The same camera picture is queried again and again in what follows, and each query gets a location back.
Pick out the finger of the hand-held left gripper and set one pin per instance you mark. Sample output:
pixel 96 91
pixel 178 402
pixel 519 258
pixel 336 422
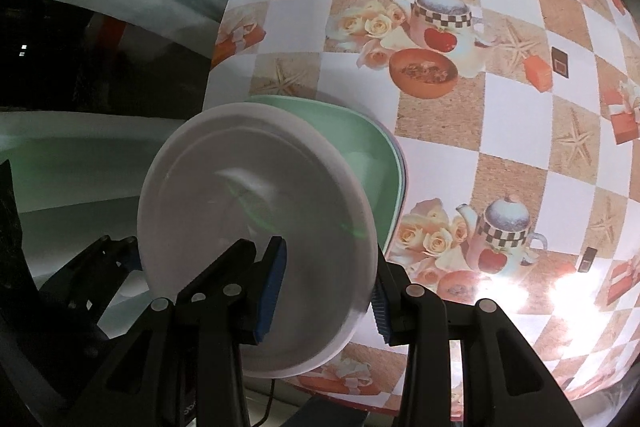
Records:
pixel 100 277

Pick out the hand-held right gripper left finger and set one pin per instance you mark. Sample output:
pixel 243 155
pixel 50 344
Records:
pixel 272 287

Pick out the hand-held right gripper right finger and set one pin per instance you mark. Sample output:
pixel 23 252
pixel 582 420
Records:
pixel 382 312

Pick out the white round plate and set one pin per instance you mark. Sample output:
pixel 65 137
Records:
pixel 200 207

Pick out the pink square plate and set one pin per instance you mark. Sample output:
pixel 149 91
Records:
pixel 407 187

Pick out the green square plate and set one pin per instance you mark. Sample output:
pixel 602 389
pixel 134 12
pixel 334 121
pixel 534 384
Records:
pixel 360 147

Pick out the checked printed tablecloth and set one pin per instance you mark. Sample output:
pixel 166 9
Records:
pixel 515 147

